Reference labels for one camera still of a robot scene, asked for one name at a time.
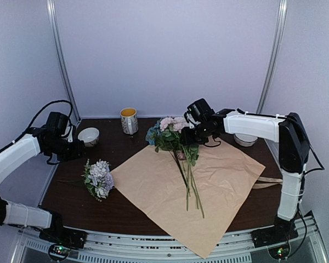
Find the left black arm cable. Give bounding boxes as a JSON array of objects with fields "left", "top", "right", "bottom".
[{"left": 10, "top": 99, "right": 73, "bottom": 146}]

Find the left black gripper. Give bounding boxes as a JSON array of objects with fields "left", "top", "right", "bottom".
[{"left": 47, "top": 136, "right": 88, "bottom": 162}]

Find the blue hydrangea stem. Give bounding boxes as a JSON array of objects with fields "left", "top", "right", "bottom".
[{"left": 145, "top": 117, "right": 188, "bottom": 188}]

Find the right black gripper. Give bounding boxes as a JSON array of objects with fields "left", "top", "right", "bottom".
[{"left": 181, "top": 121, "right": 215, "bottom": 145}]

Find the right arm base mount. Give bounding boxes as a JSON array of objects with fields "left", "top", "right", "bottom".
[{"left": 251, "top": 226, "right": 298, "bottom": 261}]

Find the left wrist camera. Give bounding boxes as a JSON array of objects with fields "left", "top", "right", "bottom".
[{"left": 61, "top": 124, "right": 75, "bottom": 142}]

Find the white scalloped bowl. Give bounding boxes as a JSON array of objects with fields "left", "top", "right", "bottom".
[{"left": 234, "top": 134, "right": 258, "bottom": 147}]

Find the dusty pink rose stem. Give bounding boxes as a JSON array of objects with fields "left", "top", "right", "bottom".
[{"left": 175, "top": 150, "right": 191, "bottom": 198}]

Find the patterned mug yellow inside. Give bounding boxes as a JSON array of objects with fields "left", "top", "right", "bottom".
[{"left": 120, "top": 107, "right": 138, "bottom": 135}]

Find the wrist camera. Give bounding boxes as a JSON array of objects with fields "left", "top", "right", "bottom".
[
  {"left": 61, "top": 124, "right": 75, "bottom": 142},
  {"left": 184, "top": 98, "right": 215, "bottom": 129}
]

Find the small white round bowl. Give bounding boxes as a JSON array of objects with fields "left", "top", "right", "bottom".
[{"left": 77, "top": 127, "right": 100, "bottom": 147}]

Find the right aluminium frame post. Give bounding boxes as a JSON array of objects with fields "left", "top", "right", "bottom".
[{"left": 256, "top": 0, "right": 288, "bottom": 113}]

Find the front aluminium rail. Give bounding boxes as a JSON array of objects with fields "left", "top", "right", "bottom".
[{"left": 10, "top": 216, "right": 329, "bottom": 262}]

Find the lavender hydrangea stem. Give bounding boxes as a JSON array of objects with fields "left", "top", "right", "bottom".
[{"left": 59, "top": 158, "right": 115, "bottom": 203}]

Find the white rose stem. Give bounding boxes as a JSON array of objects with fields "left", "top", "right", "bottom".
[{"left": 178, "top": 116, "right": 206, "bottom": 219}]

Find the aluminium frame post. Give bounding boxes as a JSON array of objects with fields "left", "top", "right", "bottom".
[
  {"left": 46, "top": 0, "right": 81, "bottom": 123},
  {"left": 256, "top": 0, "right": 288, "bottom": 113}
]

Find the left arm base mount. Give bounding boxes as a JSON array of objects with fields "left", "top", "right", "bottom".
[{"left": 36, "top": 227, "right": 87, "bottom": 262}]

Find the beige ribbon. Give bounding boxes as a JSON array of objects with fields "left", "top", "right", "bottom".
[{"left": 252, "top": 176, "right": 283, "bottom": 189}]

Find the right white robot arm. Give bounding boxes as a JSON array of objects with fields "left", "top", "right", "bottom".
[{"left": 181, "top": 109, "right": 310, "bottom": 242}]

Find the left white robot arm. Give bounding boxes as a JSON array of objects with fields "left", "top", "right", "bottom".
[{"left": 0, "top": 112, "right": 86, "bottom": 243}]

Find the green and peach wrapping paper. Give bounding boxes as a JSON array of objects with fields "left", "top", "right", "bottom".
[{"left": 112, "top": 142, "right": 265, "bottom": 258}]

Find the left aluminium frame post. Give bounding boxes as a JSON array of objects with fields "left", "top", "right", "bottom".
[{"left": 46, "top": 0, "right": 81, "bottom": 123}]

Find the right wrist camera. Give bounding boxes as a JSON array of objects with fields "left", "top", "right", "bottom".
[{"left": 184, "top": 98, "right": 215, "bottom": 129}]

